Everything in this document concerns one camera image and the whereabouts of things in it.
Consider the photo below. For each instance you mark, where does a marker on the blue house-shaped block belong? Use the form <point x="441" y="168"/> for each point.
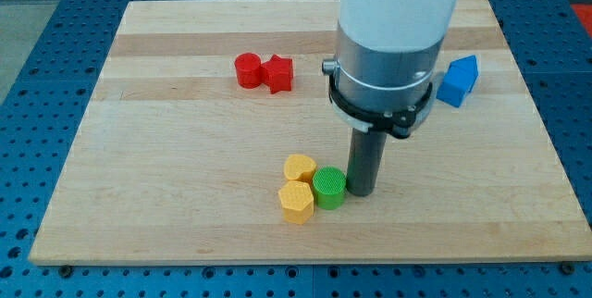
<point x="459" y="81"/>

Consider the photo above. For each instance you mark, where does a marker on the blue perforated metal table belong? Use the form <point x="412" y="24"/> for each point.
<point x="43" y="109"/>

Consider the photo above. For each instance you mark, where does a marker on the yellow heart block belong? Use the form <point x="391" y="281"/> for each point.
<point x="299" y="167"/>

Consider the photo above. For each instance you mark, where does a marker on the yellow hexagon block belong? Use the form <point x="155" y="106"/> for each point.
<point x="297" y="201"/>

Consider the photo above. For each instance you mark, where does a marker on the red cylinder block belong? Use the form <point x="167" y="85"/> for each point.
<point x="247" y="67"/>

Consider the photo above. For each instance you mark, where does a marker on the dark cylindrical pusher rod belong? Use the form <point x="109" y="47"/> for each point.
<point x="366" y="150"/>

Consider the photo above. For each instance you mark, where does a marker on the red star block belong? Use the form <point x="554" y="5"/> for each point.
<point x="277" y="74"/>

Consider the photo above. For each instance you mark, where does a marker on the green cylinder block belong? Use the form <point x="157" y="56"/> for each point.
<point x="329" y="185"/>

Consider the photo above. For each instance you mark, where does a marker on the wooden board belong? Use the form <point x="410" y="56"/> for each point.
<point x="174" y="163"/>

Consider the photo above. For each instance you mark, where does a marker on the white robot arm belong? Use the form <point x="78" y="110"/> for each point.
<point x="380" y="78"/>

